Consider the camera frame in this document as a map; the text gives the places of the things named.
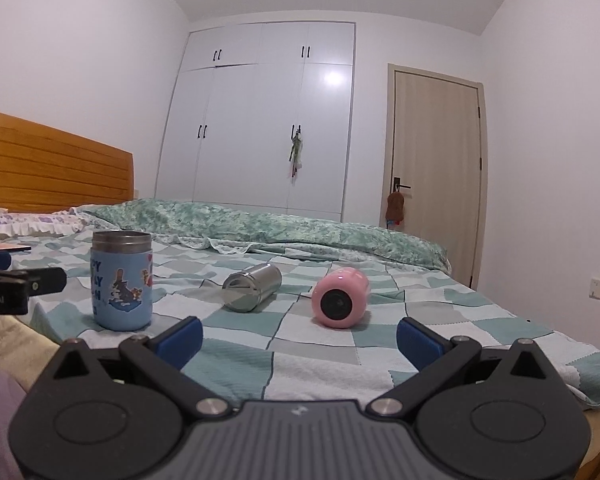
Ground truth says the brown hanging pouch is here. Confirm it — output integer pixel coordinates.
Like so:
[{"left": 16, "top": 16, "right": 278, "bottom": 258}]
[{"left": 384, "top": 190, "right": 407, "bottom": 231}]

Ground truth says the wooden headboard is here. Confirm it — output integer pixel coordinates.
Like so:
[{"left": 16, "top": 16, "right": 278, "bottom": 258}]
[{"left": 0, "top": 107, "right": 134, "bottom": 214}]

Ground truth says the green floral quilt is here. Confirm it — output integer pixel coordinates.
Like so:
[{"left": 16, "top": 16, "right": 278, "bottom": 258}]
[{"left": 81, "top": 198, "right": 452, "bottom": 275}]

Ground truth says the checkered green bed sheet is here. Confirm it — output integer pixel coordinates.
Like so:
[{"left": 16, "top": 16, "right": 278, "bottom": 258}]
[{"left": 27, "top": 232, "right": 600, "bottom": 412}]

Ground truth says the stainless steel cup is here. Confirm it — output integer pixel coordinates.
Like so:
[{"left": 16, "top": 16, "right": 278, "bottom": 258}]
[{"left": 221, "top": 262, "right": 283, "bottom": 314}]

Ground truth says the white wardrobe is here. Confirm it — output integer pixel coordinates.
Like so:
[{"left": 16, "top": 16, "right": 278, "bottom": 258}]
[{"left": 154, "top": 20, "right": 356, "bottom": 224}]

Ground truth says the pink cup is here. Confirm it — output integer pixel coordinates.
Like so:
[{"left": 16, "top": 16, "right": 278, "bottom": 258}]
[{"left": 311, "top": 267, "right": 371, "bottom": 330}]

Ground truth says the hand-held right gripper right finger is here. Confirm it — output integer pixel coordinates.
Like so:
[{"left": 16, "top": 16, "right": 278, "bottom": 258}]
[{"left": 370, "top": 317, "right": 553, "bottom": 417}]

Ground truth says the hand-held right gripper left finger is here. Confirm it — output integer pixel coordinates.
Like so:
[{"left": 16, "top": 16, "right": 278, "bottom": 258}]
[{"left": 50, "top": 316, "right": 231, "bottom": 417}]

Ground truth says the blue cartoon print cup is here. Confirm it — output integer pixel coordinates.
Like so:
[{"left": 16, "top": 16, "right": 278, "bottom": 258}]
[{"left": 90, "top": 229, "right": 155, "bottom": 332}]

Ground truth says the beige wooden door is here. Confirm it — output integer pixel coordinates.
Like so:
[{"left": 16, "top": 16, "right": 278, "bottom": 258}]
[{"left": 386, "top": 63, "right": 489, "bottom": 291}]

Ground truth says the purple floral pillow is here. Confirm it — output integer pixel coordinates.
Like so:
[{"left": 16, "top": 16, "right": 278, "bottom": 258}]
[{"left": 0, "top": 207, "right": 97, "bottom": 242}]

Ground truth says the yellow cloth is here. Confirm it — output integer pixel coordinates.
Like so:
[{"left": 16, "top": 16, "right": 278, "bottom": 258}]
[{"left": 0, "top": 304, "right": 62, "bottom": 397}]

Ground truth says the hanging tassel ornament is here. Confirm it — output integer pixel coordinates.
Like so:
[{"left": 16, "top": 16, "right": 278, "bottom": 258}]
[{"left": 287, "top": 127, "right": 306, "bottom": 179}]

